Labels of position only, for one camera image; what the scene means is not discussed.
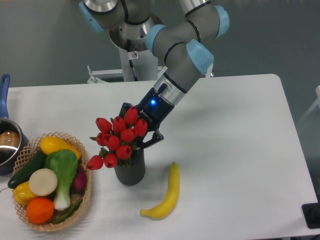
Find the cream round bun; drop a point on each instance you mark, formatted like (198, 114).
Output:
(43, 182)

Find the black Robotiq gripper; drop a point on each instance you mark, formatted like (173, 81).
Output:
(153, 109)

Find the woven wicker basket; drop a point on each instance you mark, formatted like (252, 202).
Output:
(26, 154)

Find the orange fruit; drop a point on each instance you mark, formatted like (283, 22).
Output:
(40, 210)

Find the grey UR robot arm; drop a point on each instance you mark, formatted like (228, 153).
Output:
(168, 89)

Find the yellow bell pepper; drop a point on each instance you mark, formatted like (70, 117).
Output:
(22, 194)

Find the dark grey ribbed vase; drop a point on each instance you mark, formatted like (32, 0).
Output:
(133, 174)

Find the yellow squash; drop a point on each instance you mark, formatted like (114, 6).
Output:
(51, 144)

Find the white frame at right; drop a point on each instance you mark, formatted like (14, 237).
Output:
(314, 108)

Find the red tulip bouquet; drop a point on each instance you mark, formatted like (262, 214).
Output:
(118, 139)

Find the green bean pod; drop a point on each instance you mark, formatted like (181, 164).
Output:
(69, 212)

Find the blue handled saucepan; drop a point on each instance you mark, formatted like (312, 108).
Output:
(12, 138)

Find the purple red onion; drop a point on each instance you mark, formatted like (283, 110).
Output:
(80, 181)

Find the green bok choy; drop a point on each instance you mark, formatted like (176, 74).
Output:
(64, 164)

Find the yellow banana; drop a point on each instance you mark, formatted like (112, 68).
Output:
(167, 205)

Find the black device at edge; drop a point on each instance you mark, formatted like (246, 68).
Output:
(311, 212)

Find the green cucumber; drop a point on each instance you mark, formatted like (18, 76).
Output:
(37, 162)

